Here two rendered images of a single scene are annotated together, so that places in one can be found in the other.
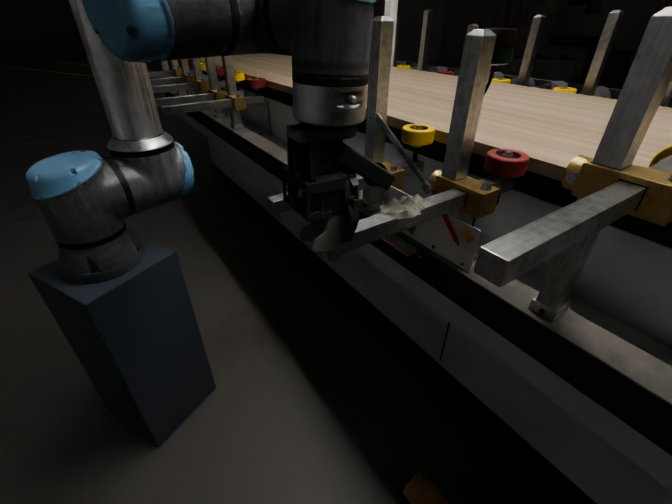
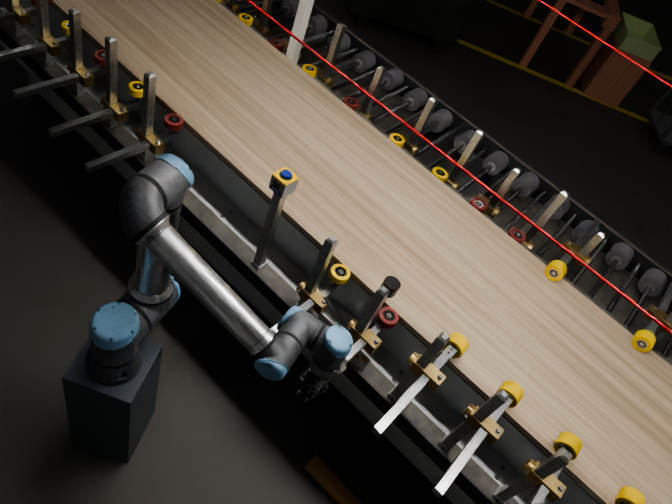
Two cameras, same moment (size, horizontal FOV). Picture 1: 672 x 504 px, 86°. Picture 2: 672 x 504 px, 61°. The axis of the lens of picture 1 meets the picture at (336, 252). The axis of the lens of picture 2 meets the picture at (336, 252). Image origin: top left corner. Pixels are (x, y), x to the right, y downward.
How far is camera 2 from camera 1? 1.58 m
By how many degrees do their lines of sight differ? 28
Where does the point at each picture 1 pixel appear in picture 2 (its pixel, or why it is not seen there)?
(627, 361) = (419, 422)
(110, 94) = (152, 278)
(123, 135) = (150, 293)
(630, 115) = (428, 357)
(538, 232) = (390, 416)
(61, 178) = (126, 339)
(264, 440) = (206, 447)
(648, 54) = (435, 345)
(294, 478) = (233, 469)
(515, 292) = (382, 385)
